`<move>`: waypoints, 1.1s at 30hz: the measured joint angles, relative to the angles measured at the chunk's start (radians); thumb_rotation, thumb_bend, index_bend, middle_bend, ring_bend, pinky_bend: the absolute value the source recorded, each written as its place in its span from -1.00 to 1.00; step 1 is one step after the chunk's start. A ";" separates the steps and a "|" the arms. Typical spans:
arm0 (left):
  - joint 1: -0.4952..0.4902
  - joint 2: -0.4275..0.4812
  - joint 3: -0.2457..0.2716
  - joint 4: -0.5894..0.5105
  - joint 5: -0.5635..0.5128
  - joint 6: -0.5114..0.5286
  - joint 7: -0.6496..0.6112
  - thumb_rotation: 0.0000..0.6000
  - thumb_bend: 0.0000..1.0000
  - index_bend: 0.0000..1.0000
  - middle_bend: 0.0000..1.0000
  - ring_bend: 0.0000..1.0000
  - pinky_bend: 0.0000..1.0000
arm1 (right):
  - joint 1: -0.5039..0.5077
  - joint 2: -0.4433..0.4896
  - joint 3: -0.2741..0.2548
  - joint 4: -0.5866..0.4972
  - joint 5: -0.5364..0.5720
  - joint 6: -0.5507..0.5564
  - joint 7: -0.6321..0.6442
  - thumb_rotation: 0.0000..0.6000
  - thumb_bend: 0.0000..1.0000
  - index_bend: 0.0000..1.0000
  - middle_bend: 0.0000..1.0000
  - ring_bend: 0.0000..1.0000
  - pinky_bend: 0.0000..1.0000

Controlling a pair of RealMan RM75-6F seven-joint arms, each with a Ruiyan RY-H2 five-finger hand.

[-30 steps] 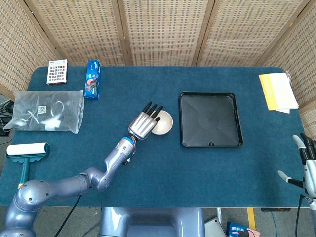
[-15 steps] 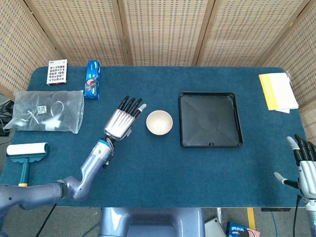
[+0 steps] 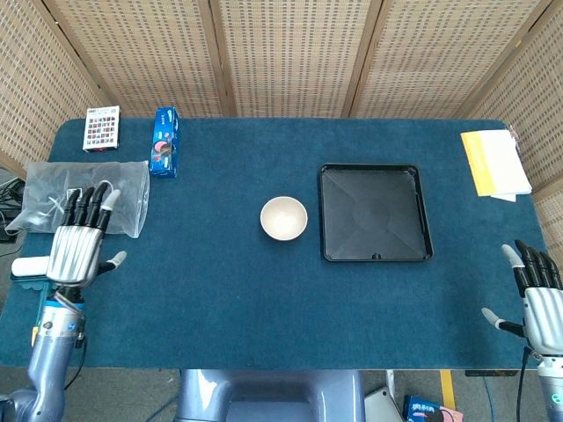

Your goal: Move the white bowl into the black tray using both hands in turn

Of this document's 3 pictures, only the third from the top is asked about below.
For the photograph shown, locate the small beige bowl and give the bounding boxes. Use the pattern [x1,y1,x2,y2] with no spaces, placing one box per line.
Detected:
[260,195,309,243]

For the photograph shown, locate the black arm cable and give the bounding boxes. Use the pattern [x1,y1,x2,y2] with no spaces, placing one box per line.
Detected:
[515,346,536,422]
[64,331,90,393]

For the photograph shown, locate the black square plastic tray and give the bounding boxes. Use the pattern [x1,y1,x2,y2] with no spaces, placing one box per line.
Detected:
[317,163,435,264]

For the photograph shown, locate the yellow floor tape strip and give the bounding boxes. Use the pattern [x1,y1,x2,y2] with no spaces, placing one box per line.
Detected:
[439,369,457,410]

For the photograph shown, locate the white box with coloured squares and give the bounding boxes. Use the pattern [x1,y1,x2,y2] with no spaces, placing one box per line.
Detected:
[82,105,121,154]

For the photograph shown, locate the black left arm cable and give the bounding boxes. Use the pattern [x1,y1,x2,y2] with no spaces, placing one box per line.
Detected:
[64,331,90,393]

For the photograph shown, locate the blue cookie pack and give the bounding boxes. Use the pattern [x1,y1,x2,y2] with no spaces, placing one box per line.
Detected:
[403,394,465,422]

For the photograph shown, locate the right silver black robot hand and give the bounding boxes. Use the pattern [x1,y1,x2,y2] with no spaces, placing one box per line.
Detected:
[480,239,563,357]

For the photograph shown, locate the blue-grey robot torso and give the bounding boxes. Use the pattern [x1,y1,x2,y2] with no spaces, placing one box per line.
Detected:
[175,368,366,422]

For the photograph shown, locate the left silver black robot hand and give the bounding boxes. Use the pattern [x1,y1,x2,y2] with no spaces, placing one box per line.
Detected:
[45,181,128,289]

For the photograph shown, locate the woven bamboo screen panel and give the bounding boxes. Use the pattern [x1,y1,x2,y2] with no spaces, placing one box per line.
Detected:
[347,0,555,120]
[461,0,563,265]
[43,0,230,119]
[210,0,384,119]
[0,0,105,177]

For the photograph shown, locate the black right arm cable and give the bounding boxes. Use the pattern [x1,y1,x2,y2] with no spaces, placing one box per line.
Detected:
[515,346,536,422]

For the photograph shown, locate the black cable bundle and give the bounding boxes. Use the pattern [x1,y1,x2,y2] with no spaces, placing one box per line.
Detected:
[0,179,27,243]

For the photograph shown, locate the clear plastic bag with cables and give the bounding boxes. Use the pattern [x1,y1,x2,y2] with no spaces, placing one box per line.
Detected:
[5,160,151,239]

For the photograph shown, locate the teal lint roller orange tip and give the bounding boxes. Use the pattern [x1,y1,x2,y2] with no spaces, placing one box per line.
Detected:
[10,257,61,348]

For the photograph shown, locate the blue cable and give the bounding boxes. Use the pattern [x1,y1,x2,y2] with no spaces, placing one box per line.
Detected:
[483,376,501,422]

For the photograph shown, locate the blue felt table cover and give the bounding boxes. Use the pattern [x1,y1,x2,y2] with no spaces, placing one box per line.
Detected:
[0,117,563,370]

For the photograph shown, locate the yellow and white booklet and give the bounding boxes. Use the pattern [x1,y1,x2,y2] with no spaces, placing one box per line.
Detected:
[460,128,534,203]

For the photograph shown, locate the blue cookie box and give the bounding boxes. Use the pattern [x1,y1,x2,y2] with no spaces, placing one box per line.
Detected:
[150,105,181,179]

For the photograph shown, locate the white flat device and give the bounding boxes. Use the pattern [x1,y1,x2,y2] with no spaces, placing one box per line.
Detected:
[363,386,405,422]

